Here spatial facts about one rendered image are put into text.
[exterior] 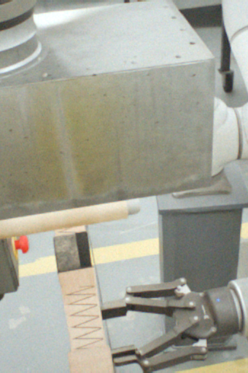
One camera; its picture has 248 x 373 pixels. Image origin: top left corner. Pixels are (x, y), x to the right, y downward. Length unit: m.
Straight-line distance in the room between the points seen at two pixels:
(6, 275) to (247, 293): 0.47
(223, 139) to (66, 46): 1.08
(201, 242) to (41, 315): 0.84
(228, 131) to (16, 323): 1.20
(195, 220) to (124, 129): 1.18
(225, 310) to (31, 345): 1.45
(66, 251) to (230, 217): 1.06
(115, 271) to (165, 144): 1.91
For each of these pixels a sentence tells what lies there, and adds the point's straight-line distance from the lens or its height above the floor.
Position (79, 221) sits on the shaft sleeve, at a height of 1.25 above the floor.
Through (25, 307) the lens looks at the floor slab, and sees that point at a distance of 2.35.
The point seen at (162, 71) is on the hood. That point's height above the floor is 1.52.
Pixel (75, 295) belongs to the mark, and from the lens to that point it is 0.71.
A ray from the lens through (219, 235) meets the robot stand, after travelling 1.74.
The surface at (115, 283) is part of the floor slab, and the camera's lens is 2.37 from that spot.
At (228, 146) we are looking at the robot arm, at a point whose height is 0.86.
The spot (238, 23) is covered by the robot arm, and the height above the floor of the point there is 1.36.
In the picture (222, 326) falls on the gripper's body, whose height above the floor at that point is 1.06.
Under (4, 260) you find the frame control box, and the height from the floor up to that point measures 1.01.
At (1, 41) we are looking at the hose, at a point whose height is 1.56.
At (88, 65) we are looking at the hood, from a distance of 0.50.
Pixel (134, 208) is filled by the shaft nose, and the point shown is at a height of 1.25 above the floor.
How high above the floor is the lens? 1.73
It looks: 37 degrees down
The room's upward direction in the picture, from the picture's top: 5 degrees counter-clockwise
